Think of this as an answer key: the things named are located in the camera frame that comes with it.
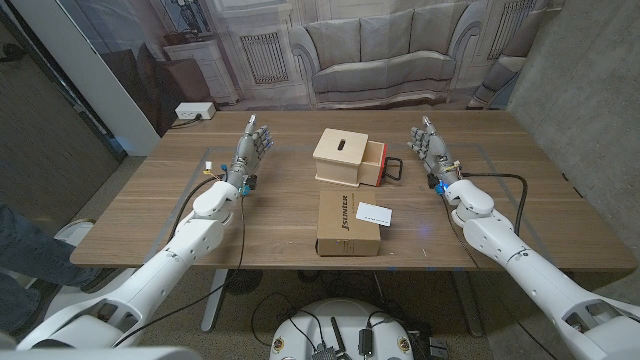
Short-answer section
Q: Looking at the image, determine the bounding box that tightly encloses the black adapter on torso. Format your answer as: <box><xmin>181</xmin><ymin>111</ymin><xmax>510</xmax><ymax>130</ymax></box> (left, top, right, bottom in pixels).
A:
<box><xmin>358</xmin><ymin>327</ymin><xmax>374</xmax><ymax>357</ymax></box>

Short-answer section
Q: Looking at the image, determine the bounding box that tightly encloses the brown cardboard package box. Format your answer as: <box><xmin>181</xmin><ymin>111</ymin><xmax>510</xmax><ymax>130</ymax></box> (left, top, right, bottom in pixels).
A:
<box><xmin>315</xmin><ymin>189</ymin><xmax>382</xmax><ymax>258</ymax></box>

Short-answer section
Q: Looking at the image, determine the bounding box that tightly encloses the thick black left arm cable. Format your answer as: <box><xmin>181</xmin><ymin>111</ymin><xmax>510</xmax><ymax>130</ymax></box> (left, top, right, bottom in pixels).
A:
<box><xmin>167</xmin><ymin>172</ymin><xmax>229</xmax><ymax>244</ymax></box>

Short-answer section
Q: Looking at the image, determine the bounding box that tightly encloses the black antenna on torso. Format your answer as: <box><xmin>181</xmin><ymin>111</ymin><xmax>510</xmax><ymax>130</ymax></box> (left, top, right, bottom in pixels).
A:
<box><xmin>329</xmin><ymin>316</ymin><xmax>349</xmax><ymax>360</ymax></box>

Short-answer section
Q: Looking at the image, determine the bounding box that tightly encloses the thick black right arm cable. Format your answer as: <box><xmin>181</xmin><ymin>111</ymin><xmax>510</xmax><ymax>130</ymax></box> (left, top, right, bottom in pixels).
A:
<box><xmin>459</xmin><ymin>171</ymin><xmax>529</xmax><ymax>237</ymax></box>

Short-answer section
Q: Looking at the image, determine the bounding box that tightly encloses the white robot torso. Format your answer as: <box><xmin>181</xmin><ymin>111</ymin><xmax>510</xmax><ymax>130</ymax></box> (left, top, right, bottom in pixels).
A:
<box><xmin>268</xmin><ymin>298</ymin><xmax>415</xmax><ymax>360</ymax></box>

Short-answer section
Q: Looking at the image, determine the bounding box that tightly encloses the white plastic card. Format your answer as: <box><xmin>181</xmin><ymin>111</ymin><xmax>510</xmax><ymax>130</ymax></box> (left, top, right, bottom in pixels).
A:
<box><xmin>355</xmin><ymin>201</ymin><xmax>394</xmax><ymax>228</ymax></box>

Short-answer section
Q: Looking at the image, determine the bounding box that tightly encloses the white table leg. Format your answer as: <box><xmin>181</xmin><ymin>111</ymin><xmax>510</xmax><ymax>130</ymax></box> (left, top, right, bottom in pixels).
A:
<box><xmin>200</xmin><ymin>268</ymin><xmax>229</xmax><ymax>334</ymax></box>

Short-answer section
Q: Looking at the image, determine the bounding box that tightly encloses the wooden drawer with red front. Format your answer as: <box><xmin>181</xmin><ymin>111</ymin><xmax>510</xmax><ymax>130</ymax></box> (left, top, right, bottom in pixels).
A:
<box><xmin>358</xmin><ymin>140</ymin><xmax>404</xmax><ymax>188</ymax></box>

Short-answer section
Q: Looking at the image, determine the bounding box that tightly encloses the black round vented disc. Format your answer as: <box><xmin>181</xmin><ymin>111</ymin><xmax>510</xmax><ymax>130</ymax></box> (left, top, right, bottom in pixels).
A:
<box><xmin>223</xmin><ymin>269</ymin><xmax>264</xmax><ymax>296</ymax></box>

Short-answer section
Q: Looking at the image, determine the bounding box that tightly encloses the person in blue jeans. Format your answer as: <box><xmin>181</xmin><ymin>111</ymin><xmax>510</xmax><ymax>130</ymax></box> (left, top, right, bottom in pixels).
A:
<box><xmin>0</xmin><ymin>202</ymin><xmax>121</xmax><ymax>341</ymax></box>

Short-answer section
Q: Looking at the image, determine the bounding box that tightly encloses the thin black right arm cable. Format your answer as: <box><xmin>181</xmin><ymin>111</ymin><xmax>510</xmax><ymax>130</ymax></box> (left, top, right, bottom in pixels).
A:
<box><xmin>440</xmin><ymin>194</ymin><xmax>559</xmax><ymax>360</ymax></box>

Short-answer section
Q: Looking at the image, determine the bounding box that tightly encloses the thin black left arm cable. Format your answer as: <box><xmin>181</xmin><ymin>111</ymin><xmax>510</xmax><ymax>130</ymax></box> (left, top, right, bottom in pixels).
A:
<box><xmin>110</xmin><ymin>193</ymin><xmax>247</xmax><ymax>349</ymax></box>

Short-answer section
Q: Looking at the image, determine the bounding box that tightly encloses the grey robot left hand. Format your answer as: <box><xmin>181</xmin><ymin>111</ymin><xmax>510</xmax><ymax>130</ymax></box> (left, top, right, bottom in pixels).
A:
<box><xmin>227</xmin><ymin>114</ymin><xmax>275</xmax><ymax>189</ymax></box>

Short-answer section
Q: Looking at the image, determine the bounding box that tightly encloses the light wooden box with slot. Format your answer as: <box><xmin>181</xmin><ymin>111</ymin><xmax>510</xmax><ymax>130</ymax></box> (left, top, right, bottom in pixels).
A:
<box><xmin>312</xmin><ymin>127</ymin><xmax>370</xmax><ymax>188</ymax></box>

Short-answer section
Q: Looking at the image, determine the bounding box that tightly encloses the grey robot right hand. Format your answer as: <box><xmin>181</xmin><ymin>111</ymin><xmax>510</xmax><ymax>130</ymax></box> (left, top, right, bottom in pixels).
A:
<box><xmin>406</xmin><ymin>115</ymin><xmax>462</xmax><ymax>188</ymax></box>

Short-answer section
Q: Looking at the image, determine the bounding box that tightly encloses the black door handle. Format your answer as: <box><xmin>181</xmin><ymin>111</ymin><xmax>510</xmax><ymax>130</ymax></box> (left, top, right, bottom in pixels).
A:
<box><xmin>0</xmin><ymin>43</ymin><xmax>26</xmax><ymax>64</ymax></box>

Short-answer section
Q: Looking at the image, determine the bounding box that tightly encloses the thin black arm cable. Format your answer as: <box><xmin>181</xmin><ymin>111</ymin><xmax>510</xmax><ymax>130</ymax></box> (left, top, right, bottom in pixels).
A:
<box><xmin>110</xmin><ymin>193</ymin><xmax>247</xmax><ymax>349</ymax></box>
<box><xmin>440</xmin><ymin>194</ymin><xmax>559</xmax><ymax>360</ymax></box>

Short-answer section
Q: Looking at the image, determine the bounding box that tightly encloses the white power strip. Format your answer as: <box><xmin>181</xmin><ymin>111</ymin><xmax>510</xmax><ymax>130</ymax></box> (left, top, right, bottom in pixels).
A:
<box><xmin>174</xmin><ymin>101</ymin><xmax>217</xmax><ymax>121</ymax></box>

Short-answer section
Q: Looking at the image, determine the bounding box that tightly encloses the printed sofa room backdrop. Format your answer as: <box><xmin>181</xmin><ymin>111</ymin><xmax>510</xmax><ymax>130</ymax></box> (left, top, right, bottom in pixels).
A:
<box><xmin>57</xmin><ymin>0</ymin><xmax>566</xmax><ymax>139</ymax></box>

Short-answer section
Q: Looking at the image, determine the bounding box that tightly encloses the black power strip cable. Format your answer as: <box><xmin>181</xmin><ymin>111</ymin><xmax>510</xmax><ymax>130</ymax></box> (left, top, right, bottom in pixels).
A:
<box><xmin>169</xmin><ymin>113</ymin><xmax>204</xmax><ymax>130</ymax></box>

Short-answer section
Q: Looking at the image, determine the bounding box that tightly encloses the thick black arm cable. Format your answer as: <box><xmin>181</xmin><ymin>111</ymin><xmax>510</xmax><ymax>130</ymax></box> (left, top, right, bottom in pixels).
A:
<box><xmin>167</xmin><ymin>172</ymin><xmax>229</xmax><ymax>244</ymax></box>
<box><xmin>459</xmin><ymin>171</ymin><xmax>529</xmax><ymax>237</ymax></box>

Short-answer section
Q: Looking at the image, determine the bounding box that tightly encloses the white mobile base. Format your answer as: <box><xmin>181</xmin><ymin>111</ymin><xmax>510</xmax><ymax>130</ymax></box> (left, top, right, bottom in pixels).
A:
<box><xmin>47</xmin><ymin>218</ymin><xmax>139</xmax><ymax>321</ymax></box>

